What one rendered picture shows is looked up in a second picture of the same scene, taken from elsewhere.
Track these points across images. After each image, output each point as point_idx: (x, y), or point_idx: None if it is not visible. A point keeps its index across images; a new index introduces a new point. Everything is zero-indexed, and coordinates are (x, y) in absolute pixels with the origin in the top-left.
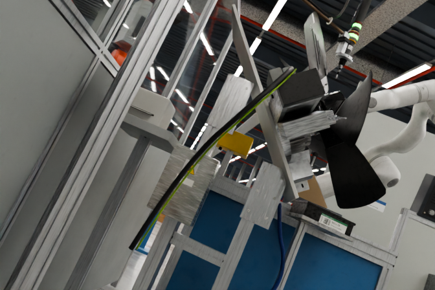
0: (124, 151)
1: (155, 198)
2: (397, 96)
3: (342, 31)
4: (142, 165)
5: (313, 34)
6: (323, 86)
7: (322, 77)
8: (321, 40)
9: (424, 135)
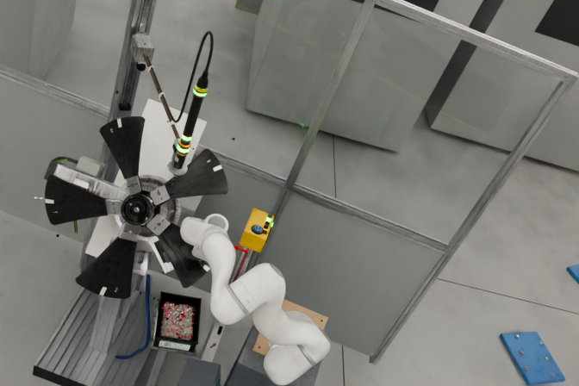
0: (232, 199)
1: None
2: (201, 234)
3: (177, 138)
4: (300, 227)
5: (116, 137)
6: (130, 184)
7: (130, 176)
8: (131, 143)
9: (256, 324)
